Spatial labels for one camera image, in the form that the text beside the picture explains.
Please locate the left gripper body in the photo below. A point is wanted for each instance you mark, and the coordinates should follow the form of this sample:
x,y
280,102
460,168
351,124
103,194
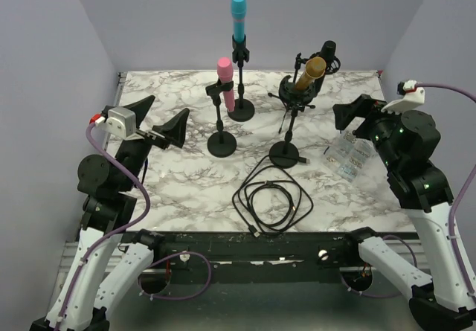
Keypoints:
x,y
152,137

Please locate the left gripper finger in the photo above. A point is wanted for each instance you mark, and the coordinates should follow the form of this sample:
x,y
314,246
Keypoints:
x,y
140,108
174,130

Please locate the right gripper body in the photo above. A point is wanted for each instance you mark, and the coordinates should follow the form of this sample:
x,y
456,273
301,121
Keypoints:
x,y
370,108

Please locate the short black mic stand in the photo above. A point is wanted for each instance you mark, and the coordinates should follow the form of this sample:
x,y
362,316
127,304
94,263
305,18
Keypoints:
x,y
221,144

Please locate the gold microphone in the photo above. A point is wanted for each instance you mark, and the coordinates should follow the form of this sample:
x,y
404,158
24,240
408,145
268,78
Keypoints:
x,y
314,69

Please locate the shock mount mic stand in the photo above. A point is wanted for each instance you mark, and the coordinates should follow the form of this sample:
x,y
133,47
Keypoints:
x,y
284,154

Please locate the pink microphone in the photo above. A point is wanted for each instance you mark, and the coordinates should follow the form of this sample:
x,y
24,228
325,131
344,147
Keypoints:
x,y
225,73

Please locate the blue microphone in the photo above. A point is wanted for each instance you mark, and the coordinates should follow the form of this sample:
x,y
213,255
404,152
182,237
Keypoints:
x,y
238,13

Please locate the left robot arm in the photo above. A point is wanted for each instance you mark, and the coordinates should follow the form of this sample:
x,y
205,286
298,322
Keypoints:
x,y
89,296

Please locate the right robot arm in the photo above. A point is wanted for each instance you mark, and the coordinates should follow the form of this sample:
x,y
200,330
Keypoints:
x,y
405,139

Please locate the black tripod mic stand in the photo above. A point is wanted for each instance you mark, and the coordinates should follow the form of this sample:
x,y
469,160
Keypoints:
x,y
299,66

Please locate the tall black mic stand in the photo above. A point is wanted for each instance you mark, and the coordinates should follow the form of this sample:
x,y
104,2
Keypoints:
x,y
244,109

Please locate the clear plastic parts box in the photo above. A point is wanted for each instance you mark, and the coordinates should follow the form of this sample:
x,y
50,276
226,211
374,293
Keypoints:
x,y
347,155

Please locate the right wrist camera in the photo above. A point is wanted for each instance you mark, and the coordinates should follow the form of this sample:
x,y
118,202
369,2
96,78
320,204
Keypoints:
x,y
412,96

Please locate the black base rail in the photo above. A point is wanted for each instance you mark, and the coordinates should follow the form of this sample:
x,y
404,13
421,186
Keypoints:
x,y
232,257

